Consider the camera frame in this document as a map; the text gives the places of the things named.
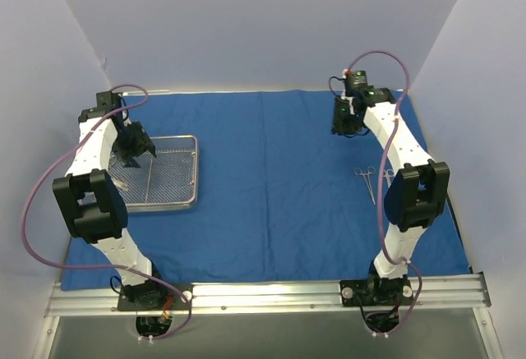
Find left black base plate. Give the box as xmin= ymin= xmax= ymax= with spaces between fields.
xmin=117 ymin=281 xmax=190 ymax=311

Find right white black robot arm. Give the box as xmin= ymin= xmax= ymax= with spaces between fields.
xmin=331 ymin=89 xmax=450 ymax=304

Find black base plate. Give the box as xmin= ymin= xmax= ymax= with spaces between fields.
xmin=339 ymin=278 xmax=413 ymax=307
xmin=117 ymin=281 xmax=190 ymax=311

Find steel scissors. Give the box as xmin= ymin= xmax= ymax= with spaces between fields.
xmin=383 ymin=168 xmax=395 ymax=186

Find blue surgical wrap cloth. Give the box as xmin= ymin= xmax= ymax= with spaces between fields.
xmin=60 ymin=89 xmax=471 ymax=291

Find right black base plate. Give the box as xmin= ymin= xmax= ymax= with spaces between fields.
xmin=339 ymin=278 xmax=413 ymax=307

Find wire mesh instrument tray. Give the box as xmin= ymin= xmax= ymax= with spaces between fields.
xmin=108 ymin=135 xmax=199 ymax=213

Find thin black wire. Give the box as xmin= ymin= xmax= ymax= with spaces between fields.
xmin=327 ymin=76 xmax=346 ymax=99

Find steel tweezers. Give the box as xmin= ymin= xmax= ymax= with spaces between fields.
xmin=112 ymin=178 xmax=129 ymax=191

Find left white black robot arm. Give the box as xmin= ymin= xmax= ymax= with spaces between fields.
xmin=52 ymin=106 xmax=168 ymax=309

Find steel forceps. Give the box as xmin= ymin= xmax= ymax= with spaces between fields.
xmin=354 ymin=166 xmax=376 ymax=204

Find aluminium front rail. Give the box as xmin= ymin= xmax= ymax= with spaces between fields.
xmin=46 ymin=274 xmax=491 ymax=317

